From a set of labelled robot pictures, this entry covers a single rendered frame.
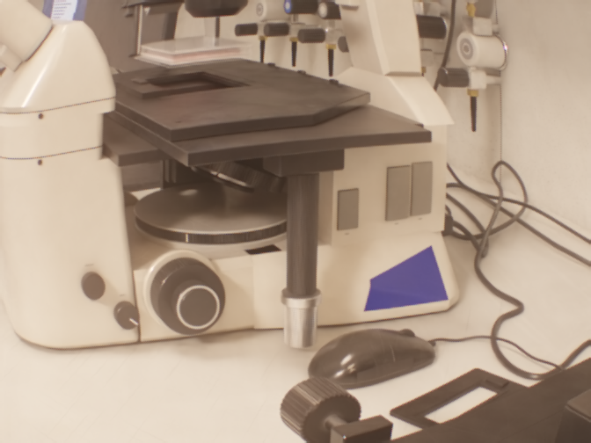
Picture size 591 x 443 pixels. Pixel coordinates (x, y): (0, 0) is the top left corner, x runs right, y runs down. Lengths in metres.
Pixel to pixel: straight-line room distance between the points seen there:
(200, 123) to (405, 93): 0.27
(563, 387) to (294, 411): 0.17
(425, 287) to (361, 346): 0.15
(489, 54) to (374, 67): 0.38
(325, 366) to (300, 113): 0.20
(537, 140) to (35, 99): 0.79
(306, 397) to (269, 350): 0.34
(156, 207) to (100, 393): 0.26
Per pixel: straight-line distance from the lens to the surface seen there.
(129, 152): 0.72
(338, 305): 0.85
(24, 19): 0.75
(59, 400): 0.71
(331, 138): 0.70
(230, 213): 0.88
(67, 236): 0.75
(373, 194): 0.86
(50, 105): 0.72
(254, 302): 0.83
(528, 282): 0.99
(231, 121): 0.71
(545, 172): 1.27
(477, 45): 1.27
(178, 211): 0.89
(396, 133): 0.73
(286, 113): 0.73
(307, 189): 0.75
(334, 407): 0.48
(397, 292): 0.86
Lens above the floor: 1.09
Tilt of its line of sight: 17 degrees down
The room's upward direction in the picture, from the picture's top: 1 degrees clockwise
